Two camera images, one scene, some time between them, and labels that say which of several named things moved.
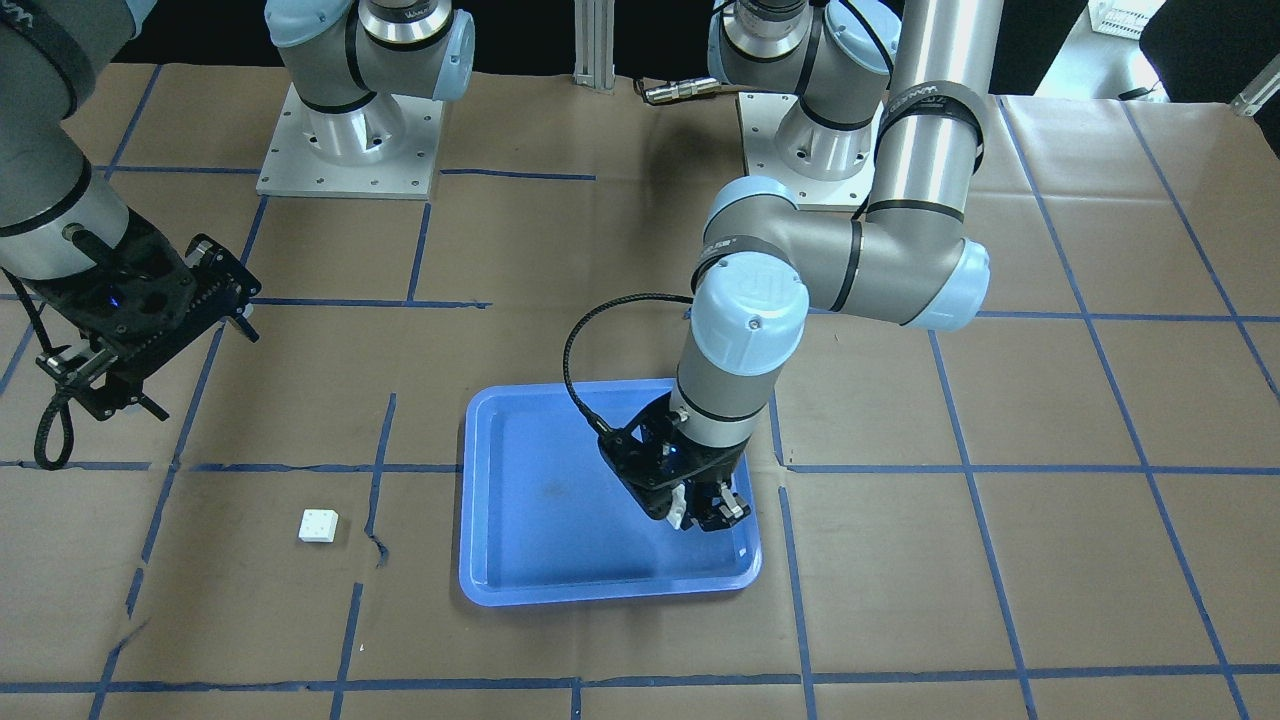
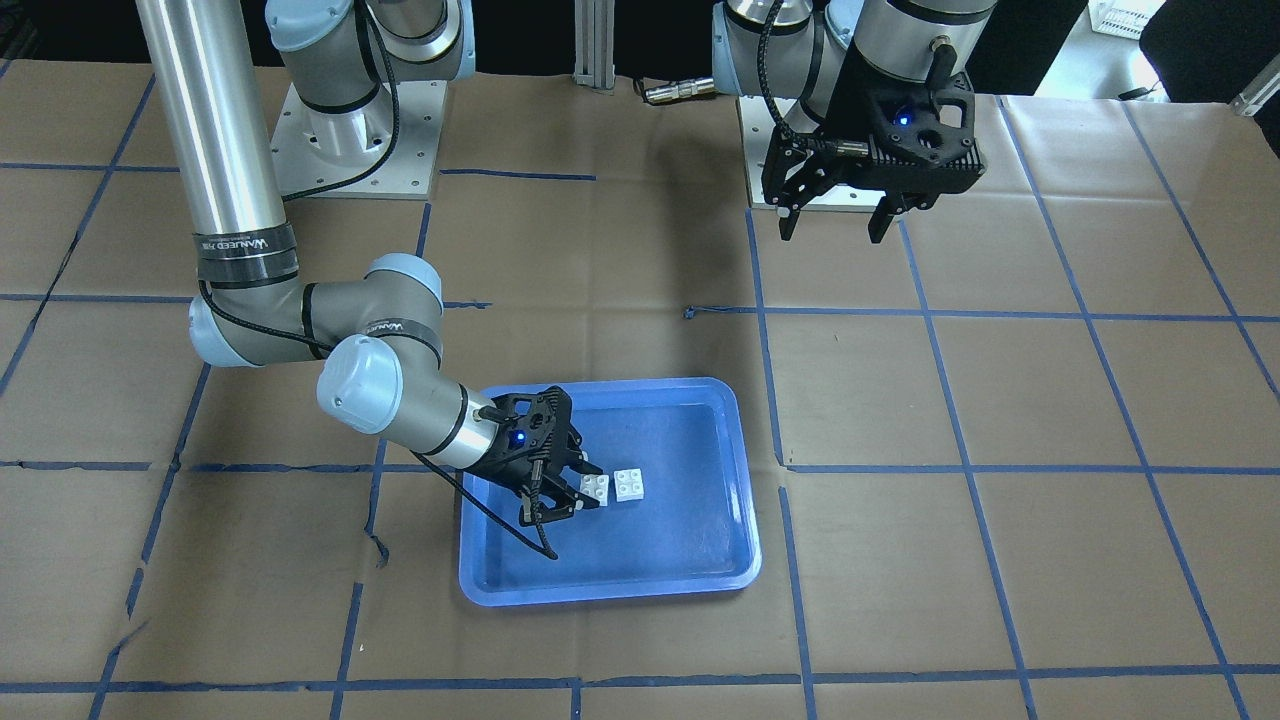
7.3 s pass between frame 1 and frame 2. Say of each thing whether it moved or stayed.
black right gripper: moved
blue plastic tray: stayed
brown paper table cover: stayed
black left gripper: moved
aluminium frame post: stayed
